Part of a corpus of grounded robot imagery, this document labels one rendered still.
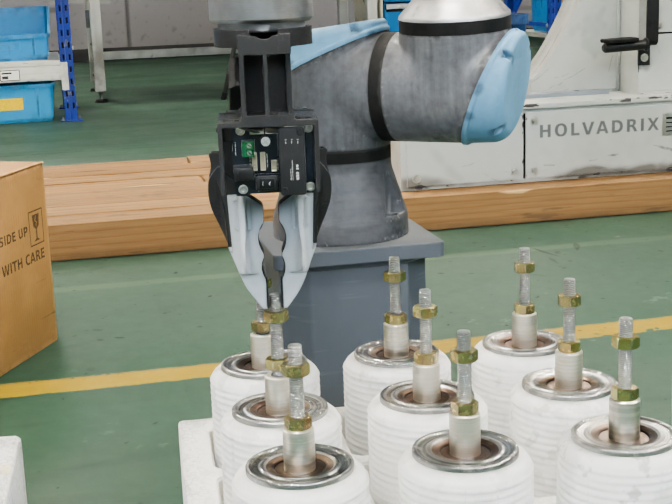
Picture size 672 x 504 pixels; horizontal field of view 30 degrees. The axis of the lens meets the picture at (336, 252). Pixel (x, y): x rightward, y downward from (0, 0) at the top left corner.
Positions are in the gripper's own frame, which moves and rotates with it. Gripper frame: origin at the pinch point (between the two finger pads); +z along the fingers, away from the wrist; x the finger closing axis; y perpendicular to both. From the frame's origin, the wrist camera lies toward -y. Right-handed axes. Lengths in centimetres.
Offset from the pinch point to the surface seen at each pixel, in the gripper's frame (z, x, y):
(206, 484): 16.9, -6.3, -2.4
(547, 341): 9.6, 24.5, -13.0
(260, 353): 8.3, -1.4, -10.0
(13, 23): -4, -105, -484
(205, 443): 16.9, -6.6, -11.6
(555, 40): -5, 75, -215
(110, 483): 35, -20, -47
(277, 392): 7.9, -0.2, 1.7
